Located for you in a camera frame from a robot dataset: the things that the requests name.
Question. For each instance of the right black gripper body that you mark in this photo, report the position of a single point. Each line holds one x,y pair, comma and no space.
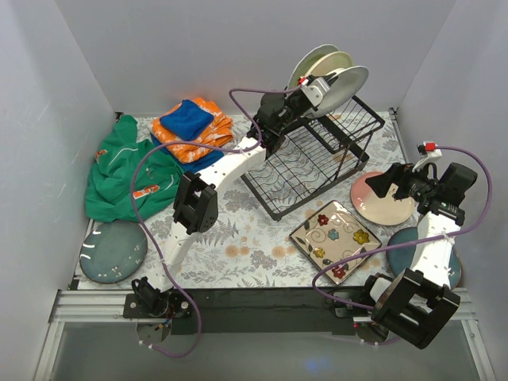
399,185

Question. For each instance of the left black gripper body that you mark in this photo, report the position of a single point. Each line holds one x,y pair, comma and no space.
301,98

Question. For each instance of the white scalloped plate front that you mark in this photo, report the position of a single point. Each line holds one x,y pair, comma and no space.
307,61

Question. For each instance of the white scalloped plate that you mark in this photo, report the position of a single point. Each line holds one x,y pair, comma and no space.
307,61
336,88

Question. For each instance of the cream and green round plate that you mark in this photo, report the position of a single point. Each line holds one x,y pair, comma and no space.
330,62

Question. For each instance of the white scalloped plate back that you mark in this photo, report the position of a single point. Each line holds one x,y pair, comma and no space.
336,88

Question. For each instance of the square floral plate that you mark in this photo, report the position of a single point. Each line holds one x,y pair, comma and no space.
333,234

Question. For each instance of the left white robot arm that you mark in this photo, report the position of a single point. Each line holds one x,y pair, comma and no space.
196,201

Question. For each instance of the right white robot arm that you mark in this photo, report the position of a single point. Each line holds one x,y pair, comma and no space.
417,304

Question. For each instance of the pink and cream round plate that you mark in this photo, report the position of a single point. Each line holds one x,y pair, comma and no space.
381,211

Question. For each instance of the right blue glazed plate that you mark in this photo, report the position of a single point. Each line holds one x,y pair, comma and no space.
400,258

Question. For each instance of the blue glazed plate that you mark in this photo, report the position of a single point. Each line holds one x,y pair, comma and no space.
113,252
400,258

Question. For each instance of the blue folded towel top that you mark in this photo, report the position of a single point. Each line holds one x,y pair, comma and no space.
187,121

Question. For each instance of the blue cloth bottom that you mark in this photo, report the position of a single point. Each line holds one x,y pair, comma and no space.
195,166

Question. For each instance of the green jacket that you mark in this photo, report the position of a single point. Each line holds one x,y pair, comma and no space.
112,183

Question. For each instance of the left blue glazed plate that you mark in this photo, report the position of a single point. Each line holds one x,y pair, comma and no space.
113,252

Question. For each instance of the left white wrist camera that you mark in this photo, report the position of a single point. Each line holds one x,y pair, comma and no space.
315,91

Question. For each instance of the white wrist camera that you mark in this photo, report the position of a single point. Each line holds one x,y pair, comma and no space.
429,153
315,91

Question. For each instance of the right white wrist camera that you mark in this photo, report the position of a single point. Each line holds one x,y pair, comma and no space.
429,153

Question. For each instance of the black wire dish rack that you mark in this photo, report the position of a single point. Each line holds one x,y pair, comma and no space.
316,155

